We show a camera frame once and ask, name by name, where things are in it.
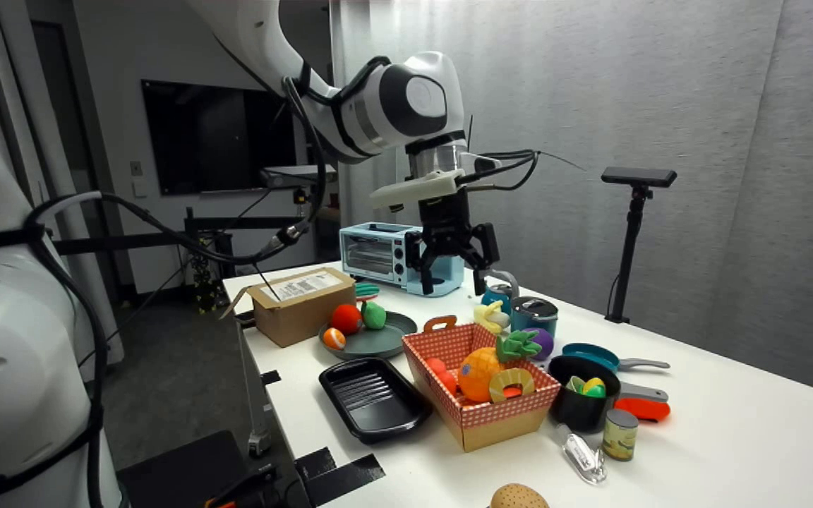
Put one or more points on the small tin can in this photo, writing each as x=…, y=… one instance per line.
x=620, y=436

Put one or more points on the black oven tray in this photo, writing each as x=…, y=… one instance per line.
x=374, y=398

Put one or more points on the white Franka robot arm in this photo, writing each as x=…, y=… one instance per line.
x=369, y=103

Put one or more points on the teal toy pan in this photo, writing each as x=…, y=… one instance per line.
x=592, y=357

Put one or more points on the yellow pineapple slice toy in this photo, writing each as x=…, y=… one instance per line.
x=498, y=382

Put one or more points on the orange pineapple plush toy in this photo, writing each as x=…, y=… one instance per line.
x=477, y=374

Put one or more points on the light blue toaster oven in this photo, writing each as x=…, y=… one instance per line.
x=374, y=255

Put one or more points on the black bowl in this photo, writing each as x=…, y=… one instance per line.
x=579, y=410

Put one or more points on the orange slice plush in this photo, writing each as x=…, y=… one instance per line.
x=335, y=336

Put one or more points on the red toy ball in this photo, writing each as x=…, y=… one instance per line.
x=450, y=382
x=438, y=368

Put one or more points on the clear plastic wrapper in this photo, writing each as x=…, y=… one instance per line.
x=582, y=454

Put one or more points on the green yellow plush toy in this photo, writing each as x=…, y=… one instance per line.
x=589, y=388

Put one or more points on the red toy plate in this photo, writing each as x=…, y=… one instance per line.
x=644, y=410

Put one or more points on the orange checkered cardboard box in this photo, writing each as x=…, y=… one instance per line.
x=501, y=423

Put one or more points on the black camera bar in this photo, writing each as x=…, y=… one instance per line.
x=638, y=175

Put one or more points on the brown cardboard box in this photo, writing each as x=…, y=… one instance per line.
x=304, y=313

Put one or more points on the teal toy kettle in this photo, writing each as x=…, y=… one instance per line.
x=501, y=286

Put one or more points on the black wall monitor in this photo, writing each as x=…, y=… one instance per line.
x=217, y=137

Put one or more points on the green plush ball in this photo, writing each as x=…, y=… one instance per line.
x=374, y=313

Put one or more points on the purple plush fruit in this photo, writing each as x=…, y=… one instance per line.
x=539, y=341

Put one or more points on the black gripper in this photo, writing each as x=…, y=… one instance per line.
x=448, y=217

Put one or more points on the teal pot with lid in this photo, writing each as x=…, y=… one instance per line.
x=535, y=313

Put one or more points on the red tomato plush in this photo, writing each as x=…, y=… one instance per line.
x=346, y=316

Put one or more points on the black metal rail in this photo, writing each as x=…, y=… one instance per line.
x=237, y=223

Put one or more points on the toy burger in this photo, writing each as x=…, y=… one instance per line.
x=518, y=496

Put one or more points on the grey plate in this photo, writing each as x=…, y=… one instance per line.
x=381, y=341

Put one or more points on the black tripod stand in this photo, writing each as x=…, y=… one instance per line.
x=630, y=242

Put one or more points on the yellow banana plush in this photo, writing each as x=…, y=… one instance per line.
x=491, y=316

